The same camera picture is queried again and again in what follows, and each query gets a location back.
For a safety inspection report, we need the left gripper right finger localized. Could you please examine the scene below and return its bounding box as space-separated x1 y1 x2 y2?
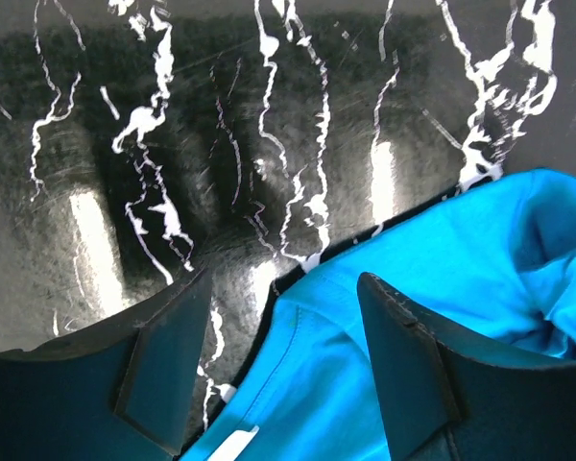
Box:
357 273 576 460

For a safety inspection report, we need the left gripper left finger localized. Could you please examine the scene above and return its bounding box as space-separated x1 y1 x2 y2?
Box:
0 273 211 460

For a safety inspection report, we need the blue t shirt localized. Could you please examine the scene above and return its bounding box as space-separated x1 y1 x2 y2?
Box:
185 169 576 460

